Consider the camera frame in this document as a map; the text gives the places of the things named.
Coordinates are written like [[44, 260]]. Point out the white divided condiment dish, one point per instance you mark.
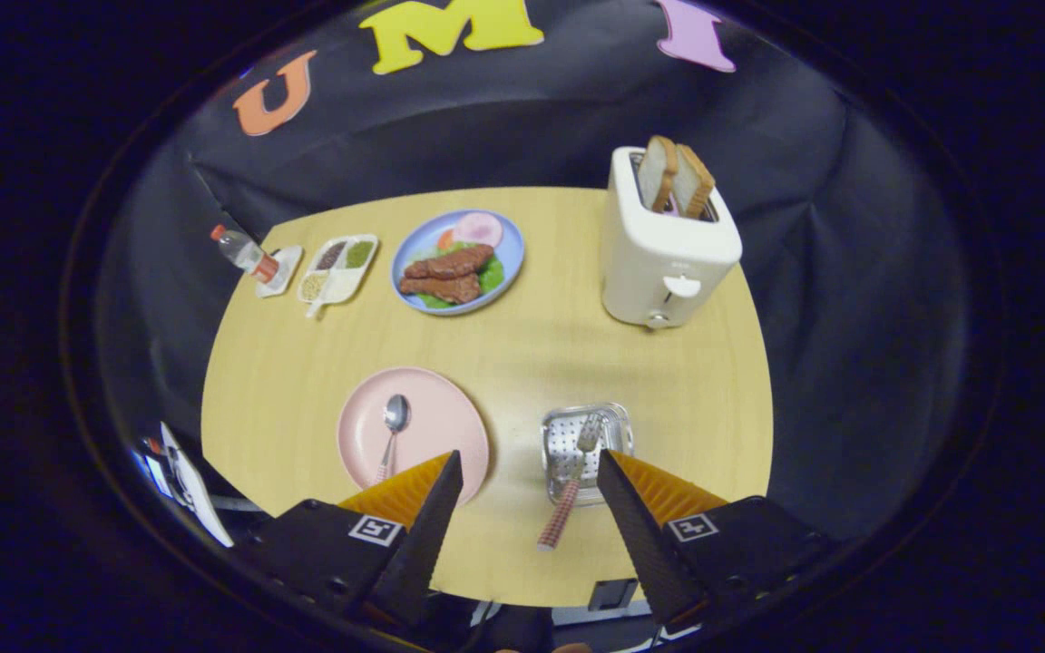
[[338, 281]]

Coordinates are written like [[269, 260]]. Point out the black backdrop cloth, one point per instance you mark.
[[532, 118]]

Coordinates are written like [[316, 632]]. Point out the white toaster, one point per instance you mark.
[[659, 254]]

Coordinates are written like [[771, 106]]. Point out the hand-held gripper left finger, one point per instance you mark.
[[418, 544]]

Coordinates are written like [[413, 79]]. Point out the tomato slice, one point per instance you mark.
[[445, 239]]

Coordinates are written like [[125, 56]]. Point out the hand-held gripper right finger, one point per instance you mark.
[[645, 544]]

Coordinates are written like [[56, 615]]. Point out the white coaster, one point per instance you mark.
[[290, 268]]

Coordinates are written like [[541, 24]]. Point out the pink plate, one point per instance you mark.
[[436, 408]]

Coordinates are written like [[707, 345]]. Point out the pink ham slice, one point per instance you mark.
[[479, 229]]

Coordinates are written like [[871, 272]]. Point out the clear bottle with red cap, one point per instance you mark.
[[241, 249]]

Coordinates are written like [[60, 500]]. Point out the toast bread slice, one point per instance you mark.
[[657, 172], [693, 186]]

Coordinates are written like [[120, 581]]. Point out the green lettuce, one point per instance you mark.
[[493, 275]]

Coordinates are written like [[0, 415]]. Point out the blue plate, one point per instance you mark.
[[510, 247]]

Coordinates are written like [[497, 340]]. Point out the metal mesh basket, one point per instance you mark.
[[563, 435]]

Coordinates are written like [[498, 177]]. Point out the brown steak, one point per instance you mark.
[[445, 288], [450, 263]]

